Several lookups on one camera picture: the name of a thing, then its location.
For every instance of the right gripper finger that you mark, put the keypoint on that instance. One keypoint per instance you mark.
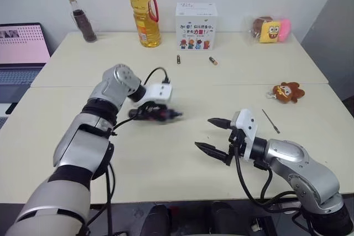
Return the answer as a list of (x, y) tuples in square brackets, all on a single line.
[(221, 123), (213, 151)]

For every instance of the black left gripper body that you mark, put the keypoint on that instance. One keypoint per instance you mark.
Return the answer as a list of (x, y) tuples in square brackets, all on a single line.
[(149, 106)]

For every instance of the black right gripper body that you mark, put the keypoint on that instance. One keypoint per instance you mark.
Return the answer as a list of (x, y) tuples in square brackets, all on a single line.
[(235, 142)]

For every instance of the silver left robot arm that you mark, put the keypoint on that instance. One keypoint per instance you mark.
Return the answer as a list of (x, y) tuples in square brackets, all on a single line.
[(77, 147)]

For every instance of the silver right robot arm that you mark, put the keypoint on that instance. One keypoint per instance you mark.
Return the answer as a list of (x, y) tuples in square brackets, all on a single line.
[(304, 164)]

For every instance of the metal screwdriver bit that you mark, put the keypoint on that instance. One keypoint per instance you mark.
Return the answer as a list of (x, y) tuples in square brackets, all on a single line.
[(271, 121)]

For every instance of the black gold battery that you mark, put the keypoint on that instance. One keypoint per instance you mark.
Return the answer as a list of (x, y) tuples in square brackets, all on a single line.
[(179, 59), (213, 60)]

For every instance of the yellow cooking oil bottle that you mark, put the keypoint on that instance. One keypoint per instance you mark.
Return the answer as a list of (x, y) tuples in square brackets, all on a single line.
[(146, 17)]

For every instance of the white printed cardboard box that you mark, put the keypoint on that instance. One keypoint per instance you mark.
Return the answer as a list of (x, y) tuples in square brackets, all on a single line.
[(196, 26)]

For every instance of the clear plastic toy bag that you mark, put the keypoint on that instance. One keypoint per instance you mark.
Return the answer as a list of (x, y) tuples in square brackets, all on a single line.
[(250, 31)]

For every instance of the yellow sponge character plush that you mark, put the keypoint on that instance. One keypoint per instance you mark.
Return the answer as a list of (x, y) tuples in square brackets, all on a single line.
[(269, 32)]

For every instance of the brown plush toy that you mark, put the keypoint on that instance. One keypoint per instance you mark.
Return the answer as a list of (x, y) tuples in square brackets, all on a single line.
[(258, 26)]

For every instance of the corked glass bottle brown contents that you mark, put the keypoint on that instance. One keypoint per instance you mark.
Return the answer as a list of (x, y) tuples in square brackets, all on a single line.
[(84, 23)]

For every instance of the pink plush toy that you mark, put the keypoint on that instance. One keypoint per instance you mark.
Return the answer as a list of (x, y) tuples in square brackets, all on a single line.
[(285, 29)]

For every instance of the grey partition panel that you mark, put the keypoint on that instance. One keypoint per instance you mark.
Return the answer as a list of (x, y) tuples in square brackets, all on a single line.
[(332, 39)]

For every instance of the open laptop computer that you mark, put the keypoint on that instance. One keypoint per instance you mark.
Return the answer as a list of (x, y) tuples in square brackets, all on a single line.
[(19, 53)]

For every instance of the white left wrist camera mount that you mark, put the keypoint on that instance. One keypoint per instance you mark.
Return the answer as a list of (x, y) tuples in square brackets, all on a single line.
[(160, 92)]

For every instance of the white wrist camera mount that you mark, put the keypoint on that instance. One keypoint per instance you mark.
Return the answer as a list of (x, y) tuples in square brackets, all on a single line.
[(160, 92), (249, 131)]

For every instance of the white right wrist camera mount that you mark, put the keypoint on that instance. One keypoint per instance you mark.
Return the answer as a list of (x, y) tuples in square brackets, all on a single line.
[(249, 131)]

